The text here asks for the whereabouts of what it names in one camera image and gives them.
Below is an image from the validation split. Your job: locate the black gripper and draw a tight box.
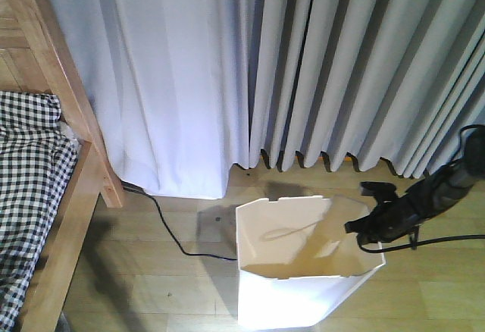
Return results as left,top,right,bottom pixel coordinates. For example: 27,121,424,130
344,189,435,243

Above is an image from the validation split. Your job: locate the white plastic trash bin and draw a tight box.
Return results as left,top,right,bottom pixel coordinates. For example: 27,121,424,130
236,196,386,330

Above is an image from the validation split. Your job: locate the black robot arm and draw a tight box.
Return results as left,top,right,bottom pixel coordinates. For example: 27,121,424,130
344,124,484,253

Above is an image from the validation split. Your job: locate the white pleated curtain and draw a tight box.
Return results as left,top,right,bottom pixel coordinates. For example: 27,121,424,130
51,0,484,199

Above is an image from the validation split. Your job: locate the black white checkered bedding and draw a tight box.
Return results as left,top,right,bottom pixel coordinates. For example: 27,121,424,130
1,92,77,331

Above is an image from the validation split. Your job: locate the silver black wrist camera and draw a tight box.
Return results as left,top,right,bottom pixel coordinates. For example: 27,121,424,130
360,181,398,205

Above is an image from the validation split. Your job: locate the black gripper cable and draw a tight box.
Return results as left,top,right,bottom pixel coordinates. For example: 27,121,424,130
358,125,485,252

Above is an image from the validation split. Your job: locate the black power cord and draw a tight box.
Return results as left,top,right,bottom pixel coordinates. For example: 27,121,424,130
121,182,236,262

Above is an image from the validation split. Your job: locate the wooden bed frame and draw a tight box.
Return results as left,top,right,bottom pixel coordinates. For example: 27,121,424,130
1,0,123,331

